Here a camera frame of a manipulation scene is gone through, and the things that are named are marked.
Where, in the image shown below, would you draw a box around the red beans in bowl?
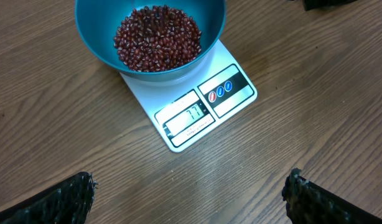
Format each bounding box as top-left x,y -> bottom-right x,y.
113,5 -> 202,72

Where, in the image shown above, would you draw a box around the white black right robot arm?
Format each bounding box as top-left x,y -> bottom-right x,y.
302,0 -> 357,11

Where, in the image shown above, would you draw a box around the blue plastic bowl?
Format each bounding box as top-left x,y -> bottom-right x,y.
75,0 -> 226,82

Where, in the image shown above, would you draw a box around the white digital kitchen scale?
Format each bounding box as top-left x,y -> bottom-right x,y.
122,41 -> 258,152

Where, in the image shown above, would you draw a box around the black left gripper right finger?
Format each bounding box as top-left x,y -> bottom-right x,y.
281,168 -> 382,224

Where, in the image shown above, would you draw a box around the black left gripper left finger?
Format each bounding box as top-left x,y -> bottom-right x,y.
0,172 -> 96,224

